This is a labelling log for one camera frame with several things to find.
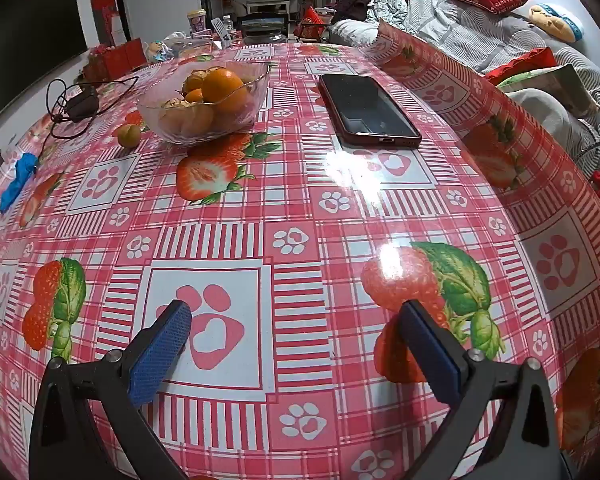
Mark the printed picture cushion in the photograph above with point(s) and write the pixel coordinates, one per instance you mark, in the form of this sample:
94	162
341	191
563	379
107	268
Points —
560	85

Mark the small yellow-green fruit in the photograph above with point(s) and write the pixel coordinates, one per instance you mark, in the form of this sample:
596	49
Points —
129	136

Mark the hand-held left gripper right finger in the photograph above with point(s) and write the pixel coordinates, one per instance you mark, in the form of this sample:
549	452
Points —
432	355

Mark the white slotted stand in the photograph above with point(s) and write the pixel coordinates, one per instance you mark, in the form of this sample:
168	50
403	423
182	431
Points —
222	30

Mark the clear glass bowl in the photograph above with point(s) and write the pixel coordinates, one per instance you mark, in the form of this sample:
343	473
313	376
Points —
252	105

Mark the red gift boxes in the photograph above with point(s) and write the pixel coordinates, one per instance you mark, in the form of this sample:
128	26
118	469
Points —
120	57

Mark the red cushion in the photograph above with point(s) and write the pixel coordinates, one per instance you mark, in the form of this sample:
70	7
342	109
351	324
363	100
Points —
522	65

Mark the grey striped sofa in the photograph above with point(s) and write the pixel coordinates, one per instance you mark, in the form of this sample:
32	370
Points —
460	35

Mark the small orange mandarin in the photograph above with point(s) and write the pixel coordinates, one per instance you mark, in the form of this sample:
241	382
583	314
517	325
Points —
194	95

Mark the blue cloth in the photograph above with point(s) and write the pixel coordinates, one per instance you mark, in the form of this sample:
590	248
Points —
22	167

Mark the white side table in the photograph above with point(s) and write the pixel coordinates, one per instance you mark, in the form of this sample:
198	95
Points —
267	4

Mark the large orange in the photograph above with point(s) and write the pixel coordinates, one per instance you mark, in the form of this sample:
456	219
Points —
222	87

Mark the smartphone in red case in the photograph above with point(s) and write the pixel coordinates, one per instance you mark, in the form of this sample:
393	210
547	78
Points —
370	110

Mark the black flat television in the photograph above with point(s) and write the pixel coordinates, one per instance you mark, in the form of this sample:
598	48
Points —
25	30

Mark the grey white blanket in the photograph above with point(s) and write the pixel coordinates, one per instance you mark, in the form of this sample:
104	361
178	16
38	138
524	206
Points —
390	5

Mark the yellow and blue plush toy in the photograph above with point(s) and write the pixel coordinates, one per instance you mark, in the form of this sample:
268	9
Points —
555	22

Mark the snack bag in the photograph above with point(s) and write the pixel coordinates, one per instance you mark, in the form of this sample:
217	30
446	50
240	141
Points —
157	51

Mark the purple paper cup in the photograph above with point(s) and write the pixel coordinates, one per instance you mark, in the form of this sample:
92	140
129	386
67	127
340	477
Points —
197	22

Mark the white cushion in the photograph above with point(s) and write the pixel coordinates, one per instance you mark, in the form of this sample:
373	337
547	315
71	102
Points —
545	115

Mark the red strawberry print tablecloth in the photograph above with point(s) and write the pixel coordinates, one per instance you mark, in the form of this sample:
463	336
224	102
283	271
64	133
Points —
300	260

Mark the black power adapter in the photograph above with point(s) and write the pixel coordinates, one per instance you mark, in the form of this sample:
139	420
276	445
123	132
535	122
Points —
82	103

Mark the dark clothes pile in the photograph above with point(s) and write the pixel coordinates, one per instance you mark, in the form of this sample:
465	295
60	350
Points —
355	2

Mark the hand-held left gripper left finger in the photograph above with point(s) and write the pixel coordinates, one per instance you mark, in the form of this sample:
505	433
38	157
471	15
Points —
162	355

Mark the red bag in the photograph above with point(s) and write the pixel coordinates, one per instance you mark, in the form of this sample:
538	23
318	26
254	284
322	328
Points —
312	25

